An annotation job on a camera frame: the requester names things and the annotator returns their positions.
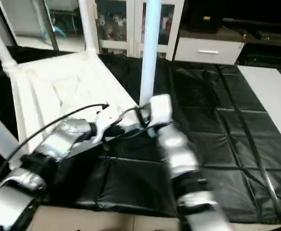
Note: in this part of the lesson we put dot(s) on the white plastic table top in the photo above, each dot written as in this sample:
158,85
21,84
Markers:
58,91

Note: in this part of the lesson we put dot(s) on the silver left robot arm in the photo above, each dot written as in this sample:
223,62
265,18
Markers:
48,154

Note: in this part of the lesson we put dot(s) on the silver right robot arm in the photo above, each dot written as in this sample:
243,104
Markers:
183,159

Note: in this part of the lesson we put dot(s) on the black plastic mat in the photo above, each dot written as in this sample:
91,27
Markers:
217,125

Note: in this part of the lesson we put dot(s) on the white glass door cabinet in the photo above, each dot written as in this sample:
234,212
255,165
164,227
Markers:
121,24

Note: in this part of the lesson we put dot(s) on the white drawer unit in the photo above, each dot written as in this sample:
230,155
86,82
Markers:
207,50

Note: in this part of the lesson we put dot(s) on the black box device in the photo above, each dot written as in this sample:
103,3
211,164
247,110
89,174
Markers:
205,19

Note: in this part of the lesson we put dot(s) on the teal floor stand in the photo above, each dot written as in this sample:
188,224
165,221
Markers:
56,31

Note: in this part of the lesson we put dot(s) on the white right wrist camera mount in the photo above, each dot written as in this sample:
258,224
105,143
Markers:
159,110

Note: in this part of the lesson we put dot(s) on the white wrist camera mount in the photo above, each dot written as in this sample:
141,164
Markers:
106,120
159,110

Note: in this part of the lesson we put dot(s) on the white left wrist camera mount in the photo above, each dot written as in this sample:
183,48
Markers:
106,120

